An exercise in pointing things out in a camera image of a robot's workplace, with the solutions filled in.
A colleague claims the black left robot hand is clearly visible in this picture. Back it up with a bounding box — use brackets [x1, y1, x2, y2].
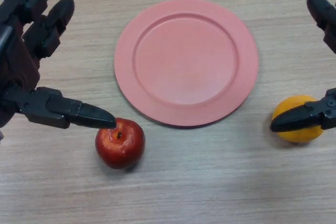
[0, 0, 117, 130]

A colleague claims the pink round plate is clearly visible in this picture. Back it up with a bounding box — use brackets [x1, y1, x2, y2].
[114, 0, 260, 130]

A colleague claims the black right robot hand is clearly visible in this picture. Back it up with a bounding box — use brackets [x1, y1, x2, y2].
[270, 0, 336, 133]

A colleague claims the red apple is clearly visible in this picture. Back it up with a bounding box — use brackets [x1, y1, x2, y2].
[94, 118, 146, 170]

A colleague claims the orange round fruit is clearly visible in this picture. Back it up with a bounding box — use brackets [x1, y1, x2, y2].
[271, 94, 326, 144]

